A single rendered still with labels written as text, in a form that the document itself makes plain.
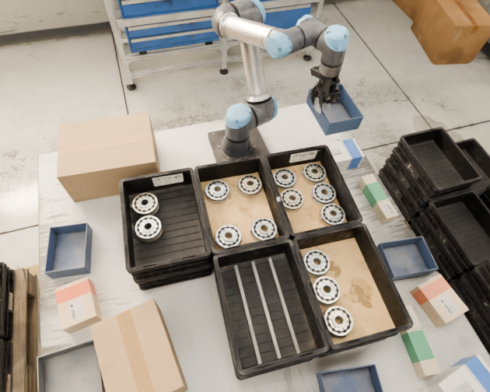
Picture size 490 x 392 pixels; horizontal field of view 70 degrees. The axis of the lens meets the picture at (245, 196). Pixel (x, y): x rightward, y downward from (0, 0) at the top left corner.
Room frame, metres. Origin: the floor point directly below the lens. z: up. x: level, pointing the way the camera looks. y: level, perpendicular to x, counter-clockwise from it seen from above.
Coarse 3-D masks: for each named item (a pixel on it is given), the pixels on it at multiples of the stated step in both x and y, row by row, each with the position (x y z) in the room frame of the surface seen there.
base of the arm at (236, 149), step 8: (224, 136) 1.14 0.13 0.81; (248, 136) 1.12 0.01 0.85; (224, 144) 1.10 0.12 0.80; (232, 144) 1.08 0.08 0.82; (240, 144) 1.08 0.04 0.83; (248, 144) 1.12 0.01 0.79; (224, 152) 1.08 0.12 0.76; (232, 152) 1.07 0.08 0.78; (240, 152) 1.07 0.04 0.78; (248, 152) 1.09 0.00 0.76
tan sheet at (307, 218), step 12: (288, 168) 0.97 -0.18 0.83; (300, 168) 0.97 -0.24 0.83; (300, 180) 0.90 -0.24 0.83; (324, 180) 0.92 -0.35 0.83; (312, 204) 0.79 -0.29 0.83; (336, 204) 0.80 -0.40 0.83; (288, 216) 0.71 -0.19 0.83; (300, 216) 0.72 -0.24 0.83; (312, 216) 0.73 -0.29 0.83; (300, 228) 0.66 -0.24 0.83; (312, 228) 0.67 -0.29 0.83
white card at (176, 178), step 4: (168, 176) 0.80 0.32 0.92; (172, 176) 0.81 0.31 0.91; (176, 176) 0.81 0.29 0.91; (180, 176) 0.82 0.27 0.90; (152, 180) 0.78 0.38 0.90; (156, 180) 0.78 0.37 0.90; (160, 180) 0.79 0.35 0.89; (164, 180) 0.79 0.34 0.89; (168, 180) 0.80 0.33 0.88; (172, 180) 0.80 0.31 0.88; (176, 180) 0.81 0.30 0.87; (180, 180) 0.82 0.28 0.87; (156, 184) 0.78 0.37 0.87; (160, 184) 0.79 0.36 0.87; (164, 184) 0.79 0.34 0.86
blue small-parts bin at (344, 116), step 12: (348, 96) 1.14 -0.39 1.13; (312, 108) 1.09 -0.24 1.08; (324, 108) 1.12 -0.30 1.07; (336, 108) 1.13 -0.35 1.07; (348, 108) 1.11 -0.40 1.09; (324, 120) 1.00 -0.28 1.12; (336, 120) 1.06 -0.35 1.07; (348, 120) 1.00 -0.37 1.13; (360, 120) 1.02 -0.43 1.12; (324, 132) 0.98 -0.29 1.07; (336, 132) 0.98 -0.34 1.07
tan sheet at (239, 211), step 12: (228, 180) 0.86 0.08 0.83; (204, 192) 0.79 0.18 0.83; (216, 204) 0.74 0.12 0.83; (228, 204) 0.75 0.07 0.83; (240, 204) 0.75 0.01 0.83; (252, 204) 0.76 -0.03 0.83; (264, 204) 0.76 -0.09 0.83; (216, 216) 0.68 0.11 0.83; (228, 216) 0.69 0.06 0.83; (240, 216) 0.69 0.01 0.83; (252, 216) 0.70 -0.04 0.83; (264, 216) 0.70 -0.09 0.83; (216, 228) 0.63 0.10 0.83; (240, 228) 0.64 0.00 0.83; (252, 240) 0.59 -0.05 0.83
